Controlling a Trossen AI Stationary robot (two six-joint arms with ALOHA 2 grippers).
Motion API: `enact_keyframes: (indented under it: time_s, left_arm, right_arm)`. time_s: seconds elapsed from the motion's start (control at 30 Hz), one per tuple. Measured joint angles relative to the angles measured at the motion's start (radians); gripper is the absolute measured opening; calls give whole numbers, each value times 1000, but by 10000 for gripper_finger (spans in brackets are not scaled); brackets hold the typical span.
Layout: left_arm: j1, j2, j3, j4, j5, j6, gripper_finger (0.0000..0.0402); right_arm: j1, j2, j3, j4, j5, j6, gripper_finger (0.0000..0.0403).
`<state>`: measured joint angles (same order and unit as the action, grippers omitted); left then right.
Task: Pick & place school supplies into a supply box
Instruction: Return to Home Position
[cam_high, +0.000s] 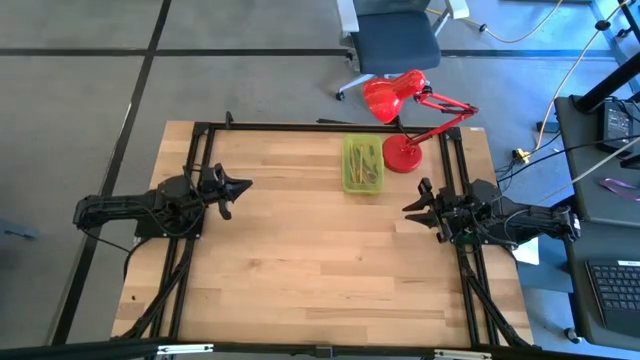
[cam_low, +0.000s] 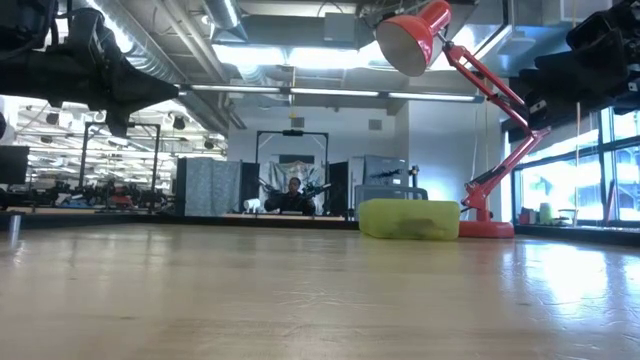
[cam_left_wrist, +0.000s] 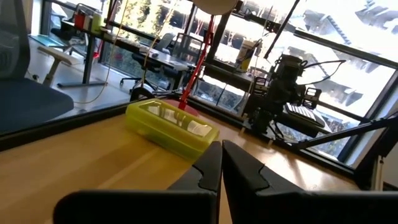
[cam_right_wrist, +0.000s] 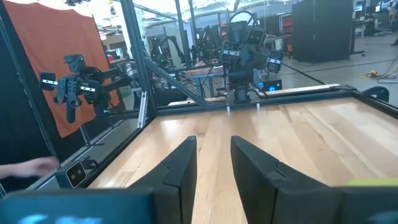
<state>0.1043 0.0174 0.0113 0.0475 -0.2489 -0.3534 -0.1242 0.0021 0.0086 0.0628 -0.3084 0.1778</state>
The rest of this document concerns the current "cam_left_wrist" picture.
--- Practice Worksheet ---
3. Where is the grey office desk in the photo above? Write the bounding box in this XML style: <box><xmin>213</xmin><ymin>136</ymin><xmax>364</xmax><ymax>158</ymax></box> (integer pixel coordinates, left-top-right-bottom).
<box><xmin>57</xmin><ymin>18</ymin><xmax>193</xmax><ymax>90</ymax></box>

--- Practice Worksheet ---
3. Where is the translucent yellow-green supply box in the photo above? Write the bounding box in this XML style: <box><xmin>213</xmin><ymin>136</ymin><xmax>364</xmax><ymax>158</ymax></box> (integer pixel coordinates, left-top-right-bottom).
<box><xmin>125</xmin><ymin>98</ymin><xmax>220</xmax><ymax>162</ymax></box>

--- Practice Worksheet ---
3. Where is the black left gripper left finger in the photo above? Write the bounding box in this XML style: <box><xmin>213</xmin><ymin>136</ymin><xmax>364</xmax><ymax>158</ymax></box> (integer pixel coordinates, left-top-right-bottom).
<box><xmin>52</xmin><ymin>140</ymin><xmax>223</xmax><ymax>224</ymax></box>

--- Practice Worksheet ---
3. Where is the red container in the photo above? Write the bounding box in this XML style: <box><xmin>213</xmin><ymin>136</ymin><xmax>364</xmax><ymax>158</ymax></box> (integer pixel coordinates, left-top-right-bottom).
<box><xmin>73</xmin><ymin>12</ymin><xmax>86</xmax><ymax>30</ymax></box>

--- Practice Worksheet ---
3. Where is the black office chair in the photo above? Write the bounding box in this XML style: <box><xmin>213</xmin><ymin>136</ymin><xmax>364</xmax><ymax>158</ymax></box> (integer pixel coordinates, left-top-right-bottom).
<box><xmin>119</xmin><ymin>32</ymin><xmax>177</xmax><ymax>94</ymax></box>

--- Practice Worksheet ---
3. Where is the dark blue office chair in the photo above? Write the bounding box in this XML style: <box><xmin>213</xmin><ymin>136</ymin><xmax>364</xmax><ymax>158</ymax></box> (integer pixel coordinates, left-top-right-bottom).
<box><xmin>0</xmin><ymin>0</ymin><xmax>81</xmax><ymax>134</ymax></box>

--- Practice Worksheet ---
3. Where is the black diagonal pole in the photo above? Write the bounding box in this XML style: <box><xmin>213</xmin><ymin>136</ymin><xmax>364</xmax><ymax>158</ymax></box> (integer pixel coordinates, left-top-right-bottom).
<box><xmin>264</xmin><ymin>0</ymin><xmax>301</xmax><ymax>60</ymax></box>

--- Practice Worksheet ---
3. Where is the red desk lamp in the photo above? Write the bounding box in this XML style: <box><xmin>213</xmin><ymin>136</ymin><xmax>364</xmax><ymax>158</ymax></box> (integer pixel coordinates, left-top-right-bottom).
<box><xmin>164</xmin><ymin>0</ymin><xmax>239</xmax><ymax>118</ymax></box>

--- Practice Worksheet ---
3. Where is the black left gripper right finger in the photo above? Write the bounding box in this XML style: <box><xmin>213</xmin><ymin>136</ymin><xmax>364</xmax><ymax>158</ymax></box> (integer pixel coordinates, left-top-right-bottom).
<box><xmin>222</xmin><ymin>139</ymin><xmax>398</xmax><ymax>224</ymax></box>

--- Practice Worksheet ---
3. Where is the yellow cord with black plug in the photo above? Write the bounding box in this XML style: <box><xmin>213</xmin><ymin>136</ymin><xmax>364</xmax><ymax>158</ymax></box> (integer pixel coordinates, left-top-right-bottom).
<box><xmin>74</xmin><ymin>0</ymin><xmax>130</xmax><ymax>105</ymax></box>

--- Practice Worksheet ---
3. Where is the green container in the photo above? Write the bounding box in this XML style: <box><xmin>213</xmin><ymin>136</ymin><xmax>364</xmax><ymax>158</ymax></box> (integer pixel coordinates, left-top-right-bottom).
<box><xmin>91</xmin><ymin>12</ymin><xmax>103</xmax><ymax>34</ymax></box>

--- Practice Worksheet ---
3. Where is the yellow hanging power cord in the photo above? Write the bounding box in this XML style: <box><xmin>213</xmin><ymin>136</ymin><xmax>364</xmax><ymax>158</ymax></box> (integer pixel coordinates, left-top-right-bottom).
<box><xmin>141</xmin><ymin>0</ymin><xmax>175</xmax><ymax>91</ymax></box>

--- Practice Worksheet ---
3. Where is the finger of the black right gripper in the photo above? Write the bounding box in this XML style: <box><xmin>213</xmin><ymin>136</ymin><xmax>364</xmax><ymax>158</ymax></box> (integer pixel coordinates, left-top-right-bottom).
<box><xmin>304</xmin><ymin>88</ymin><xmax>323</xmax><ymax>110</ymax></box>
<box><xmin>253</xmin><ymin>76</ymin><xmax>270</xmax><ymax>98</ymax></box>

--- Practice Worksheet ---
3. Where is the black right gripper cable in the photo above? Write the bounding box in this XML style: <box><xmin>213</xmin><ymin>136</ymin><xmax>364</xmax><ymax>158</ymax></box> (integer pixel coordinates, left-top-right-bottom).
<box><xmin>300</xmin><ymin>58</ymin><xmax>348</xmax><ymax>86</ymax></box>

